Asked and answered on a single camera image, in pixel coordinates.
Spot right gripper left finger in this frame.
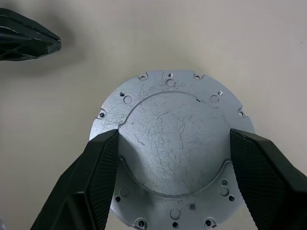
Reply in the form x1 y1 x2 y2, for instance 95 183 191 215
29 128 120 230

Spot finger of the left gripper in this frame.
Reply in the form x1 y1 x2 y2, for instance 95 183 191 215
0 26 62 62
0 8 60 42

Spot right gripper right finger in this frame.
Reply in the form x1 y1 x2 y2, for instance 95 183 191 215
229 128 307 230

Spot round silver motor lid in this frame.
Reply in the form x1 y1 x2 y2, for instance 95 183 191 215
88 69 255 230

